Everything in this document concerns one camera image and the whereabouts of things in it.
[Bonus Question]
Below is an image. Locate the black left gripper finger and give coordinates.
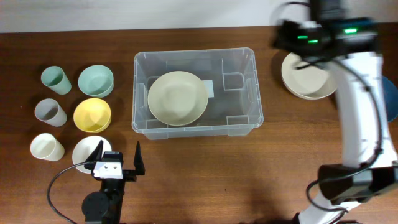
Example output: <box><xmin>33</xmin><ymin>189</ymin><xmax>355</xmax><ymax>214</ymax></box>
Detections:
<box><xmin>85</xmin><ymin>140</ymin><xmax>103</xmax><ymax>162</ymax></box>
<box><xmin>134</xmin><ymin>141</ymin><xmax>146</xmax><ymax>175</ymax></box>

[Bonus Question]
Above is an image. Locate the beige plate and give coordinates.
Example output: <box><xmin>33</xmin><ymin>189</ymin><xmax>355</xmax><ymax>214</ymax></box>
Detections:
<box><xmin>281</xmin><ymin>53</ymin><xmax>337</xmax><ymax>100</ymax></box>
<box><xmin>147</xmin><ymin>71</ymin><xmax>208</xmax><ymax>126</ymax></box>

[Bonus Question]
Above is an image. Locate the blue plate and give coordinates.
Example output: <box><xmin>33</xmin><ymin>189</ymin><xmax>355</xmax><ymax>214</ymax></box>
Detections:
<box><xmin>382</xmin><ymin>76</ymin><xmax>398</xmax><ymax>122</ymax></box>

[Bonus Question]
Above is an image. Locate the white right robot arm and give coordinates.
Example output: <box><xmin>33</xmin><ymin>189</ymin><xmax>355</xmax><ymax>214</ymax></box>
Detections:
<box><xmin>273</xmin><ymin>0</ymin><xmax>397</xmax><ymax>224</ymax></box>

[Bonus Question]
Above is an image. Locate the white plastic bowl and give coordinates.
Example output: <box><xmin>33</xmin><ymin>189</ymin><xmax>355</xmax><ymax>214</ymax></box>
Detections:
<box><xmin>72</xmin><ymin>136</ymin><xmax>112</xmax><ymax>164</ymax></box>

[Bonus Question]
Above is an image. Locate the yellow plastic bowl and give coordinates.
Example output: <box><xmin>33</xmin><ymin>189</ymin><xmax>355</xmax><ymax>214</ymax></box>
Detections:
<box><xmin>73</xmin><ymin>98</ymin><xmax>111</xmax><ymax>133</ymax></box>

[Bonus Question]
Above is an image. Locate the white plastic cup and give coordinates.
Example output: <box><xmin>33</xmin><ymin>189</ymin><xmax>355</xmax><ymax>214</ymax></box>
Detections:
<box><xmin>30</xmin><ymin>133</ymin><xmax>65</xmax><ymax>161</ymax></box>

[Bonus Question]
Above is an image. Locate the grey plastic cup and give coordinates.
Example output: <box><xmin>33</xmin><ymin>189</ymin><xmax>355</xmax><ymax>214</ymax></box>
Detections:
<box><xmin>34</xmin><ymin>98</ymin><xmax>67</xmax><ymax>127</ymax></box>

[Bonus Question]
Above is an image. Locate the green plastic bowl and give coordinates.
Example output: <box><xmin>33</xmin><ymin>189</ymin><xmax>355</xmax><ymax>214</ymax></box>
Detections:
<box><xmin>78</xmin><ymin>65</ymin><xmax>114</xmax><ymax>98</ymax></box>

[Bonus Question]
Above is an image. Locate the green plastic cup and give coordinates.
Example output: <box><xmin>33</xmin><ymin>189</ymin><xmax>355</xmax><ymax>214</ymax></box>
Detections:
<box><xmin>41</xmin><ymin>66</ymin><xmax>72</xmax><ymax>95</ymax></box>

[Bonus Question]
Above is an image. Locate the clear plastic storage bin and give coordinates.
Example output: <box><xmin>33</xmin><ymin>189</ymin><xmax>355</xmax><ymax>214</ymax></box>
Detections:
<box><xmin>131</xmin><ymin>47</ymin><xmax>264</xmax><ymax>140</ymax></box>

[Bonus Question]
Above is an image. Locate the white label in bin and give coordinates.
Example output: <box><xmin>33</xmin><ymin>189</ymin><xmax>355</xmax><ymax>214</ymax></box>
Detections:
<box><xmin>203</xmin><ymin>80</ymin><xmax>214</xmax><ymax>98</ymax></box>

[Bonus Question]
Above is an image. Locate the black left camera cable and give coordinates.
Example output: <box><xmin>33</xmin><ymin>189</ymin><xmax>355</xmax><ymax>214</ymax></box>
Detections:
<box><xmin>46</xmin><ymin>161</ymin><xmax>94</xmax><ymax>224</ymax></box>

